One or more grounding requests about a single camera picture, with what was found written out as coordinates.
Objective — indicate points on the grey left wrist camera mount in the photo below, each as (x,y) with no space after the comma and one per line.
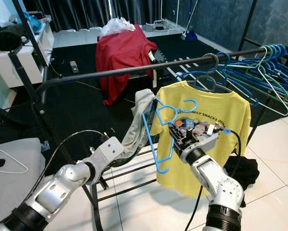
(108,154)

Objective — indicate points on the white low shelf unit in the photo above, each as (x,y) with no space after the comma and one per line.
(14,70)

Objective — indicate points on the dark pleated curtain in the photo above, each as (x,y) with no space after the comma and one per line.
(96,12)

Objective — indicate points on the black garment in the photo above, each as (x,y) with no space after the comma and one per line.
(242,171)

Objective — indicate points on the small grey device green light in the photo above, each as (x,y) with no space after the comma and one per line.
(74,67)

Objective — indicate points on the black metal clothes rack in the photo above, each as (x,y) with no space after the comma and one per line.
(115,74)

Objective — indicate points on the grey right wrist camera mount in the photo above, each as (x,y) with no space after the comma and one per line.
(216,137)

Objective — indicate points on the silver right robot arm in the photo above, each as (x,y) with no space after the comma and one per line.
(221,187)

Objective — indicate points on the black white machine under cloth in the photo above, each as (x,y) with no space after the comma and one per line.
(158,57)

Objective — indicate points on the blue item on shelf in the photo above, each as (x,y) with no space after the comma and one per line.
(34,21)

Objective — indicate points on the white low platform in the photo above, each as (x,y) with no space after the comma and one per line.
(72,37)

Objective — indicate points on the yellow printed t-shirt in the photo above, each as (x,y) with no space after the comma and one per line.
(226,106)

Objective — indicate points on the clear crumpled plastic bag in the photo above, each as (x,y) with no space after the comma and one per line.
(117,26)

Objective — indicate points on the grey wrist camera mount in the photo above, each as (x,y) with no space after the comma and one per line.
(216,137)
(108,154)

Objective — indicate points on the grey garment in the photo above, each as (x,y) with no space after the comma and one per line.
(139,125)

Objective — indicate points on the blue plastic hanger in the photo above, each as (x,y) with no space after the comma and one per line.
(259,72)
(228,57)
(151,139)
(279,77)

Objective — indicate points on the red cloth cover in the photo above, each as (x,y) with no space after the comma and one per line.
(122,55)

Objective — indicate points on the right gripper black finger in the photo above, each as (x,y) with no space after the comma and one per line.
(189,128)
(176,133)

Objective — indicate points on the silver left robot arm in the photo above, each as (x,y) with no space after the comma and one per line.
(57,192)

